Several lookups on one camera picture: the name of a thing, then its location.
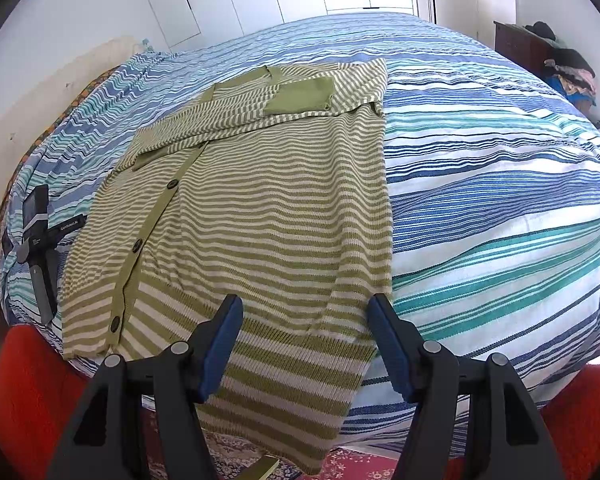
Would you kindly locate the blue green striped bedspread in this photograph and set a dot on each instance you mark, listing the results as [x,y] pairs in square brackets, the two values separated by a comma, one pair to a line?
[480,185]

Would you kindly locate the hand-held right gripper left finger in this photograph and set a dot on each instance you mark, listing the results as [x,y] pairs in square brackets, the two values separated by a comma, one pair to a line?
[220,350]

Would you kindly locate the green striped knit cardigan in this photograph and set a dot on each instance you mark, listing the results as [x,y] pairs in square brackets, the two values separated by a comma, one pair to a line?
[255,210]

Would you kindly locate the red fuzzy cloth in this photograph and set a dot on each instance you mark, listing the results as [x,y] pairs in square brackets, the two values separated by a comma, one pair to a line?
[30,400]

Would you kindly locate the dark wooden dresser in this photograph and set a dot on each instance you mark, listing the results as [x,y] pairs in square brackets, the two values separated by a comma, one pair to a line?
[517,42]

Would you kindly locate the pile of clothes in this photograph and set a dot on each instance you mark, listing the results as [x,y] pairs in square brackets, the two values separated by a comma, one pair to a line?
[570,70]

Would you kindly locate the red patterned rug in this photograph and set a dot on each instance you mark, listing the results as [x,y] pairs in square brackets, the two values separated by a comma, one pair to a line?
[370,465]

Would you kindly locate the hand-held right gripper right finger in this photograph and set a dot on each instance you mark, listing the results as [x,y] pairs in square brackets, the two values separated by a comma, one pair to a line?
[387,350]

